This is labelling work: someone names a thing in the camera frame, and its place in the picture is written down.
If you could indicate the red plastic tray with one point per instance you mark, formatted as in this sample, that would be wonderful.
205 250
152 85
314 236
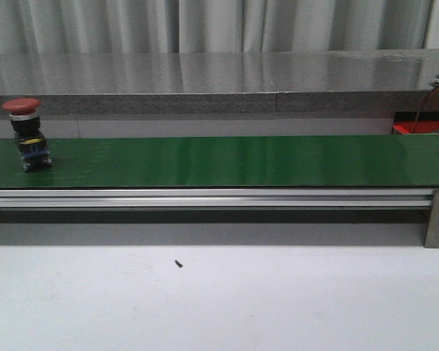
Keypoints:
410 123

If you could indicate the green conveyor belt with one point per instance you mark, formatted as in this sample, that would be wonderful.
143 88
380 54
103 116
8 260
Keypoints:
333 160

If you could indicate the grey granite counter shelf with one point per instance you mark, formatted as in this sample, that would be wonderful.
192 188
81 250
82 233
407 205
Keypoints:
223 83

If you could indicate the grey pleated curtain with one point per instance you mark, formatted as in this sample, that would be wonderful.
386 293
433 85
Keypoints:
211 26

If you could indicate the aluminium conveyor side rail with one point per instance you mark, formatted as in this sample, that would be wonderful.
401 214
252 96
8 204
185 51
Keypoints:
213 198

